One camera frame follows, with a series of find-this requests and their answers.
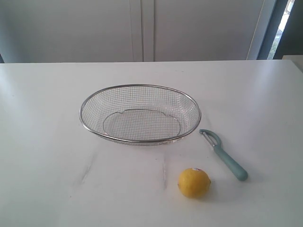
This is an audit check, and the teal handled peeler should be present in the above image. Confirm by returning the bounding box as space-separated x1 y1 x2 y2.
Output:
199 129 248 181

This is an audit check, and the yellow lemon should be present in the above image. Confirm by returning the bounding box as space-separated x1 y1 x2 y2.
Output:
178 168 211 199

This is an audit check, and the metal wire mesh basket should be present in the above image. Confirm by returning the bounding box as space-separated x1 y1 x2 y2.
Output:
79 84 202 146

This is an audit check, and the blue window frame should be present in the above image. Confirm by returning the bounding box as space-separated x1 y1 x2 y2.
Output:
246 0 288 60

